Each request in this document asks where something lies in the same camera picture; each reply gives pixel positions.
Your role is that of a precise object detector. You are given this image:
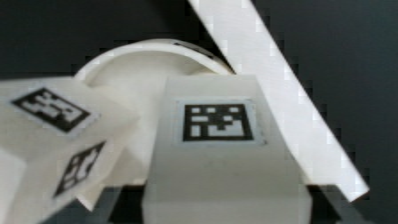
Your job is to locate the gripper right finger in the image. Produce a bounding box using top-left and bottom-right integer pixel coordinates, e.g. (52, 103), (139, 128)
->
(308, 185), (374, 224)

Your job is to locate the white stool leg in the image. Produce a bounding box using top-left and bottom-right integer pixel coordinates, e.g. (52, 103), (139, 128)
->
(0, 78), (138, 224)
(143, 76), (313, 224)

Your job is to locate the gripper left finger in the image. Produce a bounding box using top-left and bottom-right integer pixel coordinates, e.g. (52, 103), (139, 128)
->
(88, 186), (145, 224)

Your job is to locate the white round stool seat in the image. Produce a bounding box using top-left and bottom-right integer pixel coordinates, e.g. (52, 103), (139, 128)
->
(74, 38), (239, 213)

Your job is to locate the white right fence rail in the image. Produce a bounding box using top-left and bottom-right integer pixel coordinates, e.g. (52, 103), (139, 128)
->
(187, 0), (370, 200)

